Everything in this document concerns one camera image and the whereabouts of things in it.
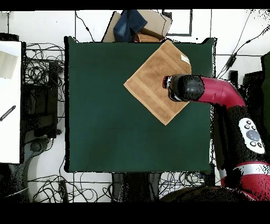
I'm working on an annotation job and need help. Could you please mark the black mesh panel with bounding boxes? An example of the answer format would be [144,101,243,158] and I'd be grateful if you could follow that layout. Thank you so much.
[240,71,266,119]

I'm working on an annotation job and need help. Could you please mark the beige box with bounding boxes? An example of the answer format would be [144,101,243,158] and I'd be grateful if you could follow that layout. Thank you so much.
[0,50,18,80]

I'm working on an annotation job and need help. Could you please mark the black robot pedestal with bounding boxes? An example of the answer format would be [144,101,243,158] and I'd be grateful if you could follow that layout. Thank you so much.
[111,172,163,201]

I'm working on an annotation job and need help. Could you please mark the orange-brown terry towel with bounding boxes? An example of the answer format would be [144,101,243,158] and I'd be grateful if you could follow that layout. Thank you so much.
[123,39,192,126]

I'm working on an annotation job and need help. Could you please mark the black upright bar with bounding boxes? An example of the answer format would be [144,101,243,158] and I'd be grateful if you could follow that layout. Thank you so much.
[228,70,239,87]

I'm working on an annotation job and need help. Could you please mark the black cable adapter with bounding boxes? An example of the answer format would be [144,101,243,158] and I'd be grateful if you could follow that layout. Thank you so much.
[225,53,237,69]

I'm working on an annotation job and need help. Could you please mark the black equipment rack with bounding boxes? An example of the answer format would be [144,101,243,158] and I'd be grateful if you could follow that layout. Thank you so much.
[22,61,61,139]

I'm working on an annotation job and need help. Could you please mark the black floor cable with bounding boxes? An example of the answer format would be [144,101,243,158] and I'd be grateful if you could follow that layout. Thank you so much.
[74,10,95,42]

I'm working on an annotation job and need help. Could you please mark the black striped strip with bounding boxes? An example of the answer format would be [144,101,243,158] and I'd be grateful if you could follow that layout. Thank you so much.
[0,105,17,122]

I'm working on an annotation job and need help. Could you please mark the cardboard box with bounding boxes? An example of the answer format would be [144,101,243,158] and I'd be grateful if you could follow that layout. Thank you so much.
[101,9,180,43]

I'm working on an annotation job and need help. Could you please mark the grey chair base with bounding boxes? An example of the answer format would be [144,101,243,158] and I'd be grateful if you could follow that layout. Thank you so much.
[24,138,51,165]

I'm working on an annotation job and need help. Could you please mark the black power strip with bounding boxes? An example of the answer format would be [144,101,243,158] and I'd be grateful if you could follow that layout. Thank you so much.
[60,179,69,202]

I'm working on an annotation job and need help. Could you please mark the blue jeans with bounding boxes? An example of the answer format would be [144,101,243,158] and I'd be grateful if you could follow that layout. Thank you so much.
[113,9,148,42]

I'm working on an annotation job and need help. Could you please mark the white table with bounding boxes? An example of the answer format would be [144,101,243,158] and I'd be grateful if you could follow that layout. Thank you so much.
[0,41,22,164]

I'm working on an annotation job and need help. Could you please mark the dark green table cloth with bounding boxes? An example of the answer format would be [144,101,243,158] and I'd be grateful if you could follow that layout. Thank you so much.
[64,36,217,173]

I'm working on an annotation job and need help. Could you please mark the dark green fabric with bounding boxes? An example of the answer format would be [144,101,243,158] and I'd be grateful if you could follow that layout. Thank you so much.
[261,51,270,127]

